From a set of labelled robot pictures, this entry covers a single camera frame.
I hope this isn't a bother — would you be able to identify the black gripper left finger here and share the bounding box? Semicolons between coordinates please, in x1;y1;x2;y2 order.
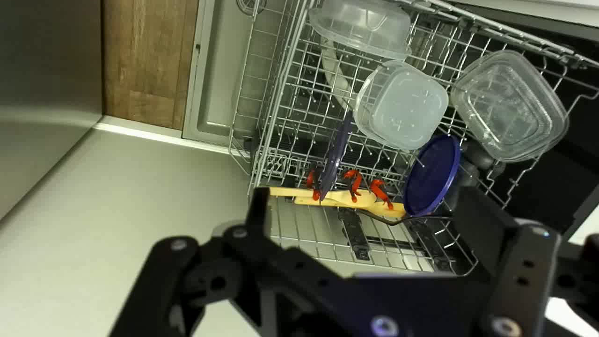
109;186;297;337

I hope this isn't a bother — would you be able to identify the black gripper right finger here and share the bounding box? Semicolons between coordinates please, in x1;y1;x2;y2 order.
456;186;599;337

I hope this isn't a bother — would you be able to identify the white wire dishwasher rack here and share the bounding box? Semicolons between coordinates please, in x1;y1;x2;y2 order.
227;0;297;189
246;0;599;277

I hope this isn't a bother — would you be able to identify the dishwasher door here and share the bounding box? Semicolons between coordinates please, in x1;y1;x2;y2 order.
182;0;269;158

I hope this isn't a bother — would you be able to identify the blue round plastic lid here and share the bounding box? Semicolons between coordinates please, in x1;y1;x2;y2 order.
402;131;465;221

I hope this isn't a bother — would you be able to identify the white baseboard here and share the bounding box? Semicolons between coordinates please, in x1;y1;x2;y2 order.
93;115;252;159

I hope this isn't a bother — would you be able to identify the black clamp with orange tips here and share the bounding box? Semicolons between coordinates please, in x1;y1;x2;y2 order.
304;169;329;204
370;176;398;212
342;167;368;204

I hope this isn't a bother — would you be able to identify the large clear plastic container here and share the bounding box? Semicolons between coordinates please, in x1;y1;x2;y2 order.
450;49;572;165

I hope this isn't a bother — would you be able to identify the wooden platform board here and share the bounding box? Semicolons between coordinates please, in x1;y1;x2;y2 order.
269;186;409;225

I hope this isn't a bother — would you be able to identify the white plastic utensil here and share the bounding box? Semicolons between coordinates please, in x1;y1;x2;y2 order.
319;36;358;115

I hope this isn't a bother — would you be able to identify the round clear plastic container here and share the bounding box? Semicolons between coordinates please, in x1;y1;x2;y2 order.
308;0;415;64

